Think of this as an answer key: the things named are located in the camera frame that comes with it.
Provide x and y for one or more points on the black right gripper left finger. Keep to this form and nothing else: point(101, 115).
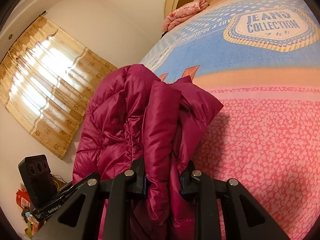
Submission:
point(99, 204)

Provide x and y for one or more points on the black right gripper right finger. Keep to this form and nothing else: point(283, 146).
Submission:
point(225, 209)

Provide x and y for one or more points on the magenta puffer jacket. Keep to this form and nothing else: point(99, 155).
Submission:
point(133, 115)

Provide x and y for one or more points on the red cluttered items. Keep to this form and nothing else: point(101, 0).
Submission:
point(24, 202)

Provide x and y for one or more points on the black speaker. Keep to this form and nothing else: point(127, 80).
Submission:
point(37, 178)

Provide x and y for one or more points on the golden patterned curtain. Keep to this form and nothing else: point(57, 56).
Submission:
point(47, 81)

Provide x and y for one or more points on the blue jeans print bedspread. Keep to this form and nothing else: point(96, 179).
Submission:
point(260, 59)

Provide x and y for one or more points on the pink floral folded blanket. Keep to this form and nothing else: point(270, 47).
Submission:
point(183, 13)

